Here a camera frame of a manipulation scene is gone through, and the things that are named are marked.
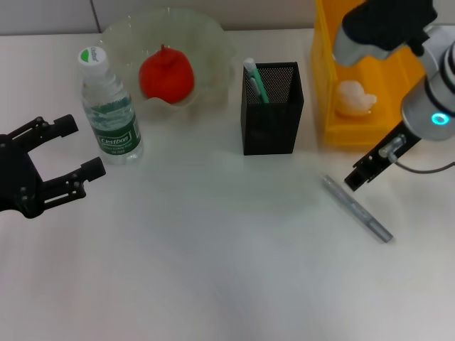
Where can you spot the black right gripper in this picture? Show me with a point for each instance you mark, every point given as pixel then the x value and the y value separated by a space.
pixel 407 136

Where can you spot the mint green pen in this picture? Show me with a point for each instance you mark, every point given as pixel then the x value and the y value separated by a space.
pixel 261 89

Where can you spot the black mesh pen holder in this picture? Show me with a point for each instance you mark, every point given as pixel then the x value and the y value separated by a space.
pixel 270 128

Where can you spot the clear wavy glass fruit bowl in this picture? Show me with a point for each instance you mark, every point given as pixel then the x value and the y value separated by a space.
pixel 209 53

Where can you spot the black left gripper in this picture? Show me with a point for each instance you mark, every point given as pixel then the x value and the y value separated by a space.
pixel 19 183

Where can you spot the white paper ball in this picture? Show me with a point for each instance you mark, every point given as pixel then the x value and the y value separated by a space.
pixel 352 99

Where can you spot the red orange fruit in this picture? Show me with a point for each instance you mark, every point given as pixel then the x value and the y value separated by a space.
pixel 167 78

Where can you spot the clear green-label water bottle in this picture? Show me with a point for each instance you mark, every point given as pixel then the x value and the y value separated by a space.
pixel 113 138

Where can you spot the grey pen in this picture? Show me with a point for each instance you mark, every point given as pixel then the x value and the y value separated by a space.
pixel 355 207

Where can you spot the yellow plastic bin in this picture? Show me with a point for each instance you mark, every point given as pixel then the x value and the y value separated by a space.
pixel 355 133

